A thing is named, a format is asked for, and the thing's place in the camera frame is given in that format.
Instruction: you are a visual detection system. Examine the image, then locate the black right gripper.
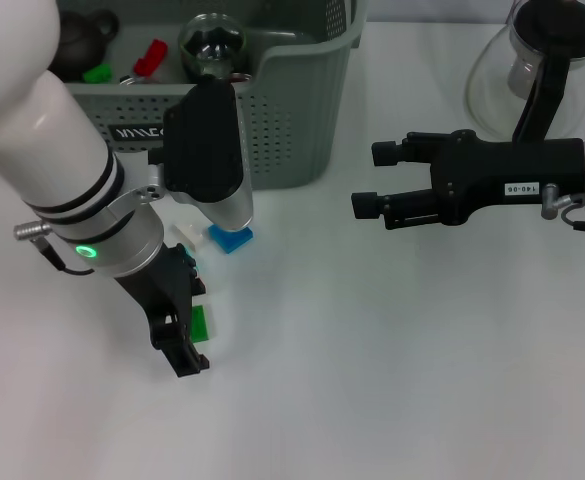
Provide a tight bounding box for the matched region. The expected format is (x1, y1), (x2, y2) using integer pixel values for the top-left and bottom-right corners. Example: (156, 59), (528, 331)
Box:
(350, 128), (585, 231)

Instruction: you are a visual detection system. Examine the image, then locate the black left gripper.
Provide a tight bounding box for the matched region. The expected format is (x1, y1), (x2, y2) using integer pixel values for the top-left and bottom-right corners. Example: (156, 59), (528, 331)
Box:
(114, 243), (211, 380)

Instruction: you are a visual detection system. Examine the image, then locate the green two-stud building block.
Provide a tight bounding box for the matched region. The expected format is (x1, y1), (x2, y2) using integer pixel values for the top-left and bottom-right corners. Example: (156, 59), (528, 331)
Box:
(191, 304), (209, 344)

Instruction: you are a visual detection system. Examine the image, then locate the green long building block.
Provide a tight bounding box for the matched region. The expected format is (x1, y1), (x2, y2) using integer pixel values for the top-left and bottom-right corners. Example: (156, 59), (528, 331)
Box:
(82, 63), (113, 84)

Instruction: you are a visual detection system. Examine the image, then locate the dark red curved block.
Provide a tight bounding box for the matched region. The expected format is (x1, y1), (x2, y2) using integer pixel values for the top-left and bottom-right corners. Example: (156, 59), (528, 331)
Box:
(134, 39), (167, 77)

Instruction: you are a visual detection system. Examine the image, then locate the teal square building block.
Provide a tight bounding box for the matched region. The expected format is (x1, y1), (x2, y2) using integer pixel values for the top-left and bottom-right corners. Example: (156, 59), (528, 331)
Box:
(184, 243), (202, 280)

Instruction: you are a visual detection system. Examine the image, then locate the blue square building block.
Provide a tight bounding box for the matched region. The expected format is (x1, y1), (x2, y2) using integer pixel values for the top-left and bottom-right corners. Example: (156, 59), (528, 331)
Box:
(208, 224), (254, 255)

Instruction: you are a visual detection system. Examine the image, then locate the grey-green perforated storage bin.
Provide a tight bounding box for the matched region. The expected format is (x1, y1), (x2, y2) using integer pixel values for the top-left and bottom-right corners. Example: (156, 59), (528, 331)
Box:
(56, 0), (371, 191)

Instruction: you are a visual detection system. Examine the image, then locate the glass pitcher black lid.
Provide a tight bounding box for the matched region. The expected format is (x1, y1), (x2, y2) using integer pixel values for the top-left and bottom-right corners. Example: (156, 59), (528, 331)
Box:
(464, 0), (585, 141)

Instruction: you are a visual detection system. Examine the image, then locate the black clay teapot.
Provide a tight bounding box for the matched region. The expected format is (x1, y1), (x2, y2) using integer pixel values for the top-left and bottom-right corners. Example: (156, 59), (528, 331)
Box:
(51, 8), (121, 82)

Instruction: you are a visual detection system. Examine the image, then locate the right wrist cable with plug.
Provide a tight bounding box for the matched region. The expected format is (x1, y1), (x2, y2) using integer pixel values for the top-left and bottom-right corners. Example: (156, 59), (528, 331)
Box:
(541, 183), (585, 235)

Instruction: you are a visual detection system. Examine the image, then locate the wrist cable with plug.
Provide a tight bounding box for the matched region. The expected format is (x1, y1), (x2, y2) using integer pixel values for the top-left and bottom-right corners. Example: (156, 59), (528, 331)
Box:
(541, 183), (585, 235)
(13, 219), (96, 276)

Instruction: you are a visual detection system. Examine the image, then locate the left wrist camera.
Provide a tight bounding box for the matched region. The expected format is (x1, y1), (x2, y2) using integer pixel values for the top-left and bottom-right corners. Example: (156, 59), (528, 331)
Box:
(147, 79), (256, 232)

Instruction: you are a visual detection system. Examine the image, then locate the left wrist cable with plug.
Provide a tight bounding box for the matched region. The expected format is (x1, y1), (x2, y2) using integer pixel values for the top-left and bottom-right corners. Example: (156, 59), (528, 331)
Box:
(13, 219), (96, 276)

